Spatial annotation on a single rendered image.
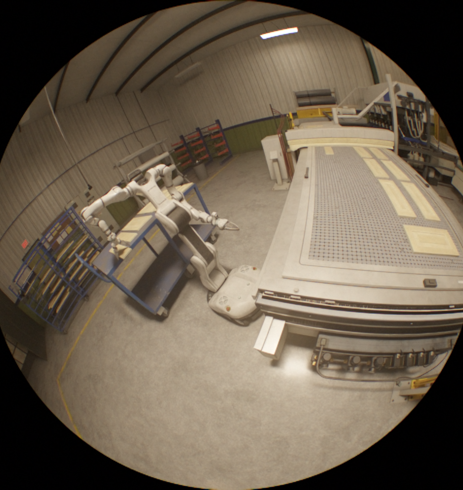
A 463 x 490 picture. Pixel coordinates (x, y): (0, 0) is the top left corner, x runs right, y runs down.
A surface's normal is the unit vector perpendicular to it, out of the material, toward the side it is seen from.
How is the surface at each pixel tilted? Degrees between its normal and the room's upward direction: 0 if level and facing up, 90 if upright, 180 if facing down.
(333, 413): 0
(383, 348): 0
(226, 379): 0
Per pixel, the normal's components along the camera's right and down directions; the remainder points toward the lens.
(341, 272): -0.32, -0.71
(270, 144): -0.40, 0.70
